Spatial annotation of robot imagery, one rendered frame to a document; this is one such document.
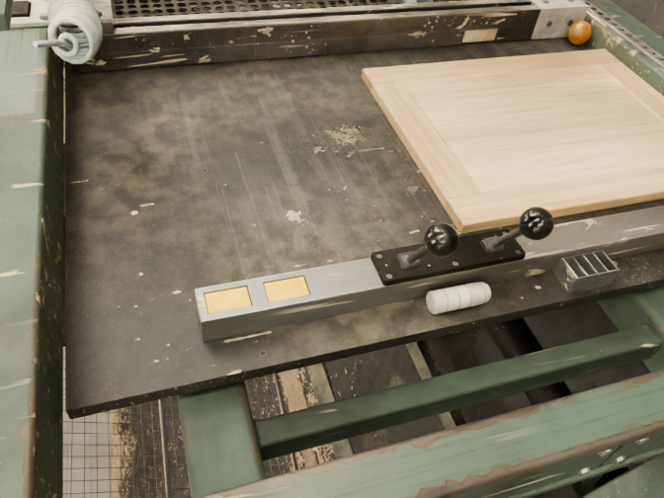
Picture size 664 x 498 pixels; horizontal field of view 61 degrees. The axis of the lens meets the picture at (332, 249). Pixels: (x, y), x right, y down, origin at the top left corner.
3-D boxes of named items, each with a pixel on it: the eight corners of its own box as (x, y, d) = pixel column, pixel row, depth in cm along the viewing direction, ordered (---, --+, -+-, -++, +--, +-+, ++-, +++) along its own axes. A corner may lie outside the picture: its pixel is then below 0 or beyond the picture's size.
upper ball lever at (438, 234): (421, 275, 72) (468, 250, 59) (393, 280, 71) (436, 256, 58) (414, 246, 73) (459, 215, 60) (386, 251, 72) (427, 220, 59)
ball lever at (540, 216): (503, 259, 75) (565, 232, 63) (478, 264, 74) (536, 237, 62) (495, 231, 76) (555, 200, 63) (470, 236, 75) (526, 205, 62)
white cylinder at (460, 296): (433, 319, 71) (488, 307, 73) (438, 304, 69) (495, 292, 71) (423, 300, 73) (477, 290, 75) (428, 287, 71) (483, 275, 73)
